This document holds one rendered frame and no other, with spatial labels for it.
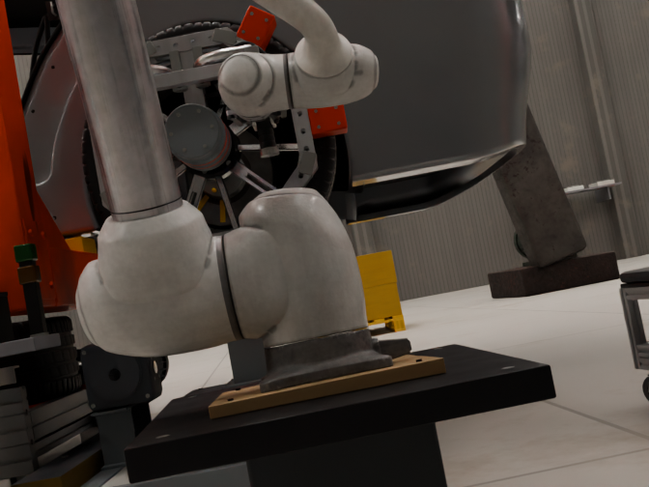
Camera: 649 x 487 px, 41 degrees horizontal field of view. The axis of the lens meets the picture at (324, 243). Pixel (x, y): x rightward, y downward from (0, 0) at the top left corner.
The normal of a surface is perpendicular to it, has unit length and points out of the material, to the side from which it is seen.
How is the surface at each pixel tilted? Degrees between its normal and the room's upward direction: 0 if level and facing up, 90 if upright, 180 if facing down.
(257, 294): 99
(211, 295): 97
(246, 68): 83
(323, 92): 147
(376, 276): 90
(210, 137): 90
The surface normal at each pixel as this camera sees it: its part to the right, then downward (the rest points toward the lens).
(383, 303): 0.06, -0.07
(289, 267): -0.18, -0.09
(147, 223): 0.00, -0.45
